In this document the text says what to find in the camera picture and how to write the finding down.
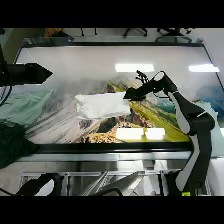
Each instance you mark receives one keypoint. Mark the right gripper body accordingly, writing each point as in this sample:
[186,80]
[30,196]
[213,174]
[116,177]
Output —
[136,93]

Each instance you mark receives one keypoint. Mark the white T-shirt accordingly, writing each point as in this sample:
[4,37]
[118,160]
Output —
[101,106]

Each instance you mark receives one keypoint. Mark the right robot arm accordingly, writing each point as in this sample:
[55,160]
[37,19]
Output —
[200,123]

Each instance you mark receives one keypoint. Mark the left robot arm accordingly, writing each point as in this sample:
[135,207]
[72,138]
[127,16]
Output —
[23,74]

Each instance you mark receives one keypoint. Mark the black chair base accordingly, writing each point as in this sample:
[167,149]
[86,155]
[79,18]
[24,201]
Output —
[135,31]
[175,31]

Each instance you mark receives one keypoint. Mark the dark green garment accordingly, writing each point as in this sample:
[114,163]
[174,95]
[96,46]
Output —
[11,143]

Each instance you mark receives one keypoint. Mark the silver frame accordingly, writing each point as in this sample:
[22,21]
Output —
[100,156]

